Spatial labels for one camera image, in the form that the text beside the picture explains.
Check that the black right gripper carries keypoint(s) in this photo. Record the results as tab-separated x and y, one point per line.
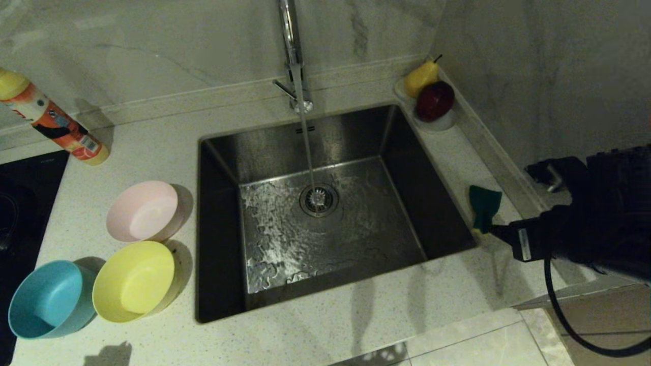
544	236

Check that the green and yellow sponge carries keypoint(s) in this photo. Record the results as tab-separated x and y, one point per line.
483	203

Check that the chrome faucet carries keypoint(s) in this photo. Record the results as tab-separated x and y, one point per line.
291	40

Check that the blue plastic bowl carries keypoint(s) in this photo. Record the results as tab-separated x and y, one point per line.
46	300

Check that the yellow-capped dish soap bottle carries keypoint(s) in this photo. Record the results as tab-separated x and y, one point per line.
51	119

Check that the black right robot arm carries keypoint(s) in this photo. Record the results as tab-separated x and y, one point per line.
610	213

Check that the stainless steel sink basin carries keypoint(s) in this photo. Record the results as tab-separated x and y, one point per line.
330	239

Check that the round metal sink drain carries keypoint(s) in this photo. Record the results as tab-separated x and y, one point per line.
319	200

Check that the small white fruit dish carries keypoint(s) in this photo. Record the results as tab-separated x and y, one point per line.
442	124

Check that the beige cabinet front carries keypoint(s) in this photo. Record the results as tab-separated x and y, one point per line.
610	317

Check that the dark red apple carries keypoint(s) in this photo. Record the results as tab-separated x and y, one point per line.
435	100

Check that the yellow pear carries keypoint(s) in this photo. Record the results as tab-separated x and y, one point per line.
421	77

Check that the pink plastic bowl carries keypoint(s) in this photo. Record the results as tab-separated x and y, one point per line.
142	211

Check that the yellow plastic bowl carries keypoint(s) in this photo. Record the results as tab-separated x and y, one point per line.
132	282

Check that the black induction cooktop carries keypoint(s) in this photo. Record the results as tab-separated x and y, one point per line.
25	203

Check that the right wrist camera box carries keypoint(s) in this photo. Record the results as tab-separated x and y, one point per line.
564	170

